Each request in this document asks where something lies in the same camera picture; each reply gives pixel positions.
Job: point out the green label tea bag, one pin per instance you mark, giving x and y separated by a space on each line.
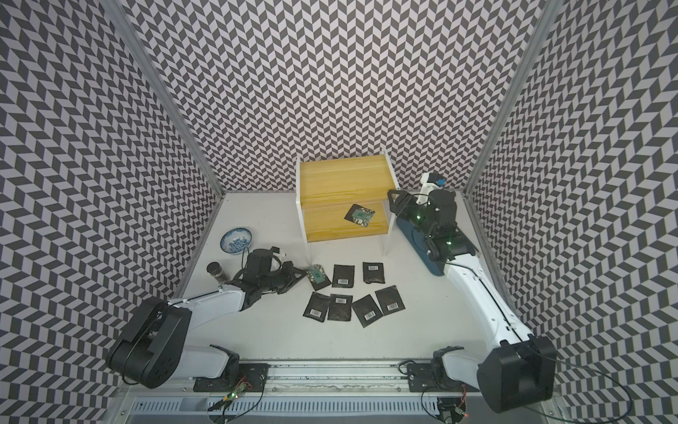
390 300

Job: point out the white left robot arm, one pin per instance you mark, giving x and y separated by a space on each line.
151 348

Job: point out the wooden shelf white frame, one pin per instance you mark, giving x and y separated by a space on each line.
326 190

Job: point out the blue tray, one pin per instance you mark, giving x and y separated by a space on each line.
431 250

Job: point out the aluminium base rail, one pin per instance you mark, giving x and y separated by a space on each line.
324 391

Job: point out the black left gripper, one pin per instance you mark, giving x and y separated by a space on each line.
292 278

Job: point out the blue patterned ceramic bowl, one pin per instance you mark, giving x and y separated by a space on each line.
236 241

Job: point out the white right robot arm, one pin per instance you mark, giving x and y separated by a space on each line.
509 365

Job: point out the small brown jar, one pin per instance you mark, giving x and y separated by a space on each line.
216 271

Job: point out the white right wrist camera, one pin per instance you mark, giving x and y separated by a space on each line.
431 181

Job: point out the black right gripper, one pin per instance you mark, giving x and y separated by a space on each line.
405 202

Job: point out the black tea bag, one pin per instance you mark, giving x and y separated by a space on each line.
366 310
318 277
373 273
317 307
340 309
343 276

